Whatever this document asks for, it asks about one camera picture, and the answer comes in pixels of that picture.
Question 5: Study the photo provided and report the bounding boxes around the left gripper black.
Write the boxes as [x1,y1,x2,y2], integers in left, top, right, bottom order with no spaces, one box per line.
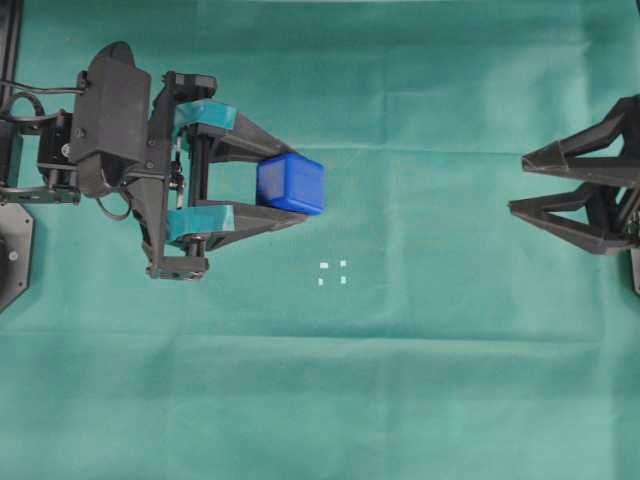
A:
[127,71,308,281]

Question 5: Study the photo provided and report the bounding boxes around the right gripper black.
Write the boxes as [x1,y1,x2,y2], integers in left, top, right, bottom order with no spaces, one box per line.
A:
[508,95,639,255]

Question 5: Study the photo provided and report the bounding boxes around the blue block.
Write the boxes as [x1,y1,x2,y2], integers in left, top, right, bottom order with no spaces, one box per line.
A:
[256,152,325,216]

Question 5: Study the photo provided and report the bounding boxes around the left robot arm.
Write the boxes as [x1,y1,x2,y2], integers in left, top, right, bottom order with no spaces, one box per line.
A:
[1,58,325,280]

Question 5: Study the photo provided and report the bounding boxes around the white tape marks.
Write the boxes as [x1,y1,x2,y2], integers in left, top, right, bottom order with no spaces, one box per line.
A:
[316,259,350,287]

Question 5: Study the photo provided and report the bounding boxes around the green table cloth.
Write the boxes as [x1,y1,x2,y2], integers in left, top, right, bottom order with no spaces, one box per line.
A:
[1,1,639,479]

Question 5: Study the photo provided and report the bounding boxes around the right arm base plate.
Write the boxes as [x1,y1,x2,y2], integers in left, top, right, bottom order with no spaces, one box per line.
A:
[629,248,640,295]

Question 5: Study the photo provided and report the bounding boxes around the left wrist camera housing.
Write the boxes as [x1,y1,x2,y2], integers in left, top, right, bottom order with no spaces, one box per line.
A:
[69,41,151,198]

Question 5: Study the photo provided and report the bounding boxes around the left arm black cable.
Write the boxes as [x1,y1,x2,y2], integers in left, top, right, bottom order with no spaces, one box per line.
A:
[0,77,89,126]

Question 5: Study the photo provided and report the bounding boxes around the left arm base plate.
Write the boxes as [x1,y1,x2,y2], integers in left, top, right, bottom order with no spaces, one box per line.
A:
[1,203,35,311]

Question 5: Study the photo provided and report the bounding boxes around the black aluminium frame rail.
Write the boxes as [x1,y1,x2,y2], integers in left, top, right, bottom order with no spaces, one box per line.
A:
[0,0,24,80]

